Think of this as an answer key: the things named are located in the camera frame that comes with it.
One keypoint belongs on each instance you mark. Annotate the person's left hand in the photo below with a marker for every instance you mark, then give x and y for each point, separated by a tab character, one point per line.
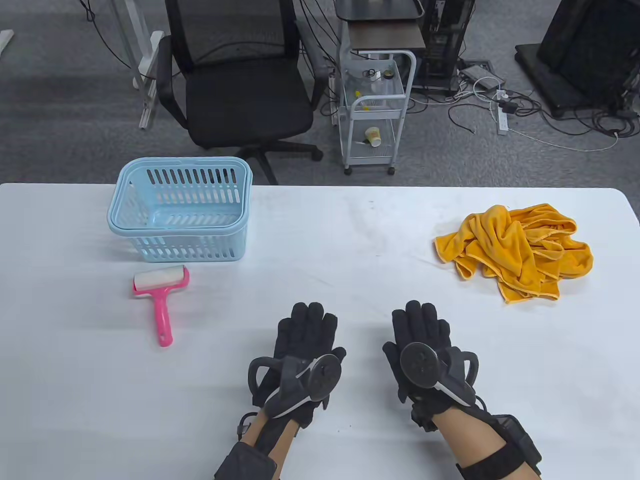
305	330

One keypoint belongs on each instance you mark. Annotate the person's right hand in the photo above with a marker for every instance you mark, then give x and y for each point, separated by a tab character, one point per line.
422	325

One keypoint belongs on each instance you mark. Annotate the yellow square towel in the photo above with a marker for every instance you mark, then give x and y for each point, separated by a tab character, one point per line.
565	250
480	235

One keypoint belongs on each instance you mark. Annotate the pink lint roller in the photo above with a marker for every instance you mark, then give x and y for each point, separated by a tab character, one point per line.
162	315

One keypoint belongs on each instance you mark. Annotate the person's right forearm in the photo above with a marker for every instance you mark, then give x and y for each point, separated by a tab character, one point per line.
465	440

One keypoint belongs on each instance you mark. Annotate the grey tracking controller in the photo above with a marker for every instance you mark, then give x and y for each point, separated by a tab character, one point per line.
325	377
420	365

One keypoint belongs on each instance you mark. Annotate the white utility cart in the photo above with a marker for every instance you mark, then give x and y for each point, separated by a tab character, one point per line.
375	150

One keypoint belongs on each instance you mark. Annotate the light blue plastic basket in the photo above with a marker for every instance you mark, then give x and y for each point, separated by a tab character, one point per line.
210	161

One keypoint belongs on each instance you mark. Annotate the paper cup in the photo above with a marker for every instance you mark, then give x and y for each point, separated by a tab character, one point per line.
373	136

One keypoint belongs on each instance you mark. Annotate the white power strip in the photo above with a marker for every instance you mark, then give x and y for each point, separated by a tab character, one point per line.
502	122

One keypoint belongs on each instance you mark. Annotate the black office chair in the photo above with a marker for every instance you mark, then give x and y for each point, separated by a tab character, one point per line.
250	105

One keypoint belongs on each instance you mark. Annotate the black power adapter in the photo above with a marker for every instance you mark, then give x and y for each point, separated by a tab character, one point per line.
510	106

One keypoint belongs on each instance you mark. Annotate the grey power adapter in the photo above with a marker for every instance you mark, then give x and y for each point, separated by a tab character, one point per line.
475	75

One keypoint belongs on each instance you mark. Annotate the black computer tower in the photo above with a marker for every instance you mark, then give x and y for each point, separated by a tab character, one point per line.
445	45

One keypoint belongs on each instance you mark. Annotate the brown board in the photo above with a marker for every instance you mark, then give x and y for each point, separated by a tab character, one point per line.
385	36

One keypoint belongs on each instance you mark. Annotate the black side table top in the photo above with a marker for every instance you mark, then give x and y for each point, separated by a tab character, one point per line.
375	7

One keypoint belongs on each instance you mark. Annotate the black display stand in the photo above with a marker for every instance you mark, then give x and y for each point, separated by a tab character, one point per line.
590	50

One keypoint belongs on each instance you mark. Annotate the white desk foot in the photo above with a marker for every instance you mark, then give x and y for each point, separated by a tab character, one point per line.
5	41

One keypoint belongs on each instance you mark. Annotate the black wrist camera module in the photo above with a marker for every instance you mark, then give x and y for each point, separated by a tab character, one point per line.
245	462
520	440

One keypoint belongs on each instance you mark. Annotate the white desk leg frame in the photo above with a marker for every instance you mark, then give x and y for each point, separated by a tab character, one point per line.
152	60

